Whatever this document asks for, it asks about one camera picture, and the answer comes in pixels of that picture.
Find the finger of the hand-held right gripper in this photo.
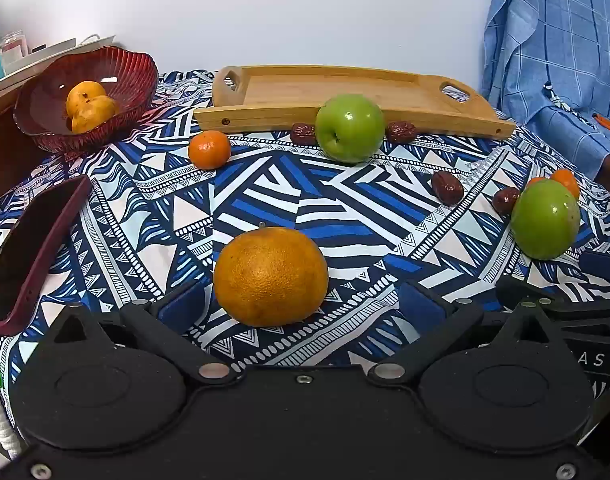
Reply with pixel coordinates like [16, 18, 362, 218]
[579, 252, 610, 287]
[495, 280, 610, 324]

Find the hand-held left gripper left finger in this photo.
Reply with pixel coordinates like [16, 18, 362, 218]
[51, 281, 233, 387]

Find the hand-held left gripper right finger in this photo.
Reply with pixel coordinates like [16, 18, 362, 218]
[367, 281, 572, 387]

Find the green apple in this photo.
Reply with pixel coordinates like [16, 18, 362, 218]
[510, 179, 582, 261]
[315, 93, 387, 164]

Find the large orange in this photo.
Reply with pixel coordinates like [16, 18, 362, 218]
[213, 222, 329, 327]

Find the red date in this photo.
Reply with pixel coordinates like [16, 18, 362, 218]
[290, 122, 318, 146]
[385, 120, 417, 144]
[492, 186, 521, 215]
[431, 170, 465, 206]

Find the wooden tray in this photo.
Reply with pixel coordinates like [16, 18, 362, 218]
[192, 65, 517, 140]

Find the red glass bowl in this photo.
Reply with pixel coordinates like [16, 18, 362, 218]
[13, 46, 160, 155]

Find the blue white patterned tablecloth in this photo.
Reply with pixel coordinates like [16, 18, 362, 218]
[0, 69, 610, 411]

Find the blue plaid cloth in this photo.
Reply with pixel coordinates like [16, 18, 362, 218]
[480, 0, 610, 181]

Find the brown wooden cabinet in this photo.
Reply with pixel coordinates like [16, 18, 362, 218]
[0, 92, 42, 207]

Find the glass jar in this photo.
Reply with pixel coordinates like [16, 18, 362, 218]
[0, 30, 28, 68]

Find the white rope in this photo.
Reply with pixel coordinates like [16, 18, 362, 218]
[0, 374, 22, 462]

